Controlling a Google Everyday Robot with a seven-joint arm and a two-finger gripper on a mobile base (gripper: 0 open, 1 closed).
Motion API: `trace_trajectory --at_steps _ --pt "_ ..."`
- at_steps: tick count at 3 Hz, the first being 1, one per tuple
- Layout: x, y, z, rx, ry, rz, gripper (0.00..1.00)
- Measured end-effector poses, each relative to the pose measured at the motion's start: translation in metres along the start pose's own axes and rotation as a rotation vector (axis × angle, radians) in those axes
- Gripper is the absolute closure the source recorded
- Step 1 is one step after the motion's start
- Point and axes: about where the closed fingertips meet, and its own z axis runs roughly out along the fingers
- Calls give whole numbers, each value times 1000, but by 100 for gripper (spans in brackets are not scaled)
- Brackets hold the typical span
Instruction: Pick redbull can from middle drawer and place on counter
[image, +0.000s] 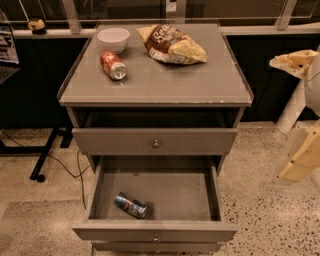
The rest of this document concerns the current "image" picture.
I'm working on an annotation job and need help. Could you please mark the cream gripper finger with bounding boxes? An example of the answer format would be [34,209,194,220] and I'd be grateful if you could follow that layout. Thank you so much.
[279,126,320,182]
[269,50,319,79]

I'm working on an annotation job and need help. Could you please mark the blue silver redbull can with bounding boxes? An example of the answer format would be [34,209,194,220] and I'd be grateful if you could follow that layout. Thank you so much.
[114,192,148,219]

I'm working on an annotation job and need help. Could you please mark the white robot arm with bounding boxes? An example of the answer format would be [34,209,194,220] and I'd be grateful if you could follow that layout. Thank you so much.
[269,50,320,185]

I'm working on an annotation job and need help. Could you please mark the grey open middle drawer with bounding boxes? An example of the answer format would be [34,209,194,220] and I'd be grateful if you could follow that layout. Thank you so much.
[73,157,237,243]

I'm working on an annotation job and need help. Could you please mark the grey drawer cabinet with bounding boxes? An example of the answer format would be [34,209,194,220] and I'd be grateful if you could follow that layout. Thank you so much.
[59,24,253,167]

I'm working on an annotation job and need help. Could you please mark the red soda can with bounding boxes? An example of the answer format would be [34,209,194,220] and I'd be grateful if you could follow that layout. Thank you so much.
[100,51,127,80]

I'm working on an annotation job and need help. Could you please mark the grey top drawer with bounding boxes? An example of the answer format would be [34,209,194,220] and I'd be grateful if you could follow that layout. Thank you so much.
[72,128,237,156]

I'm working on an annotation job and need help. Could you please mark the grey bottom drawer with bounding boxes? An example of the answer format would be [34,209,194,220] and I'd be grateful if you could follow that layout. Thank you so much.
[93,242,221,253]

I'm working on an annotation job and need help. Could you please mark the brown yellow chip bag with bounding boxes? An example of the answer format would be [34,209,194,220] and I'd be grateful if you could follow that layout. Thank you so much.
[137,24,207,65]

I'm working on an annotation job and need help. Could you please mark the white bowl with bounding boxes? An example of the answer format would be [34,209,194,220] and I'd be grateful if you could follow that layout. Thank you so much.
[97,28,130,54]

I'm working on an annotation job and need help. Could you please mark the small yellow object on ledge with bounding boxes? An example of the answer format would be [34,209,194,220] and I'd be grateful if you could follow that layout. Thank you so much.
[28,18,46,34]

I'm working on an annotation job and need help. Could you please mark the white diagonal post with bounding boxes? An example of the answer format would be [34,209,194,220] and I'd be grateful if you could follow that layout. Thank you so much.
[276,80,306,134]

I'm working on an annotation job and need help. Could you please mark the black floor cable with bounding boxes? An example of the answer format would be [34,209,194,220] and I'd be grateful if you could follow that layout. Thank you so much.
[0,129,93,210]

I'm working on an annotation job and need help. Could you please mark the black desk leg frame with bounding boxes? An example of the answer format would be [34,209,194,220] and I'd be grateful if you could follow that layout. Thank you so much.
[0,127,73,183]

